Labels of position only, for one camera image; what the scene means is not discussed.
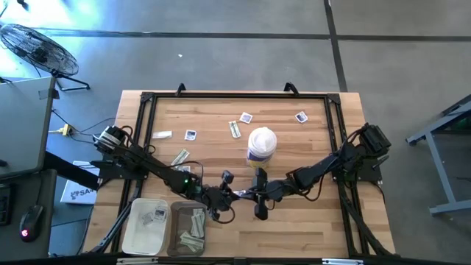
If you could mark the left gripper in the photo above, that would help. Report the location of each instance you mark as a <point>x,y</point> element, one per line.
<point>213,198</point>

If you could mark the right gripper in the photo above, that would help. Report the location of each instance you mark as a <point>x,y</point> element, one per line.
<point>270,191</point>

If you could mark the blue white alcohol pad packet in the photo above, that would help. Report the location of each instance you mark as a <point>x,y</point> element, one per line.
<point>246,117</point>
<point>241,192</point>
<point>184,168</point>
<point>301,116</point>
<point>148,218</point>
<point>160,213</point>
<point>190,135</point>

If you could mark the green white bandage wrapper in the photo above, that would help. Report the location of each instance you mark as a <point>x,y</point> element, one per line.
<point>193,246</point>
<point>180,157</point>
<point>234,129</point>
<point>189,238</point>
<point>193,228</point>
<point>201,222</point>

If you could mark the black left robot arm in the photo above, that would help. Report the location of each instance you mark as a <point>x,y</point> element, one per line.
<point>154,165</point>

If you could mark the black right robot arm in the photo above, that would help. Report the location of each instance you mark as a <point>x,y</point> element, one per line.
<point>320,167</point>

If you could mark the disinfecting wipes canister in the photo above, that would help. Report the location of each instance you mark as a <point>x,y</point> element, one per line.
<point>262,141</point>

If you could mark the dark clear plastic tray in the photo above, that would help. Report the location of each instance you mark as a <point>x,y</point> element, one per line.
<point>176,224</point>

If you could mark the white plastic tray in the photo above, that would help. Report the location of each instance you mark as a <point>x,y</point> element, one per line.
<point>143,239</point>

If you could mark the white cardboard box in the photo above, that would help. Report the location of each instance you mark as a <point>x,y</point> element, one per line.
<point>79,193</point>

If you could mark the black diagonal bar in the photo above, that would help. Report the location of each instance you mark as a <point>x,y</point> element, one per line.
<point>73,173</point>

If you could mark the yellow power plug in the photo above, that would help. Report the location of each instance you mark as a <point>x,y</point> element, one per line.
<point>65,129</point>

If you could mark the black computer mouse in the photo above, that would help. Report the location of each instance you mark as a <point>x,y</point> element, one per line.
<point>31,224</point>

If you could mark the dark grey desk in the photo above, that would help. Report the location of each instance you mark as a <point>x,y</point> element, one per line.
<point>14,250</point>

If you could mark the black keyboard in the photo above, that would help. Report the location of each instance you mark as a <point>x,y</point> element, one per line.
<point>4,204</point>

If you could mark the black floor fan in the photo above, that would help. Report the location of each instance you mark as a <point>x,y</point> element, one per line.
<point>38,49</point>

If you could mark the silver metal bracket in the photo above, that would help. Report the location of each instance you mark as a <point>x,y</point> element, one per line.
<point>137,261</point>
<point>342,261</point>

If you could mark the grey metal table frame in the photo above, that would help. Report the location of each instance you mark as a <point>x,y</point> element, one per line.
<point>438,173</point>

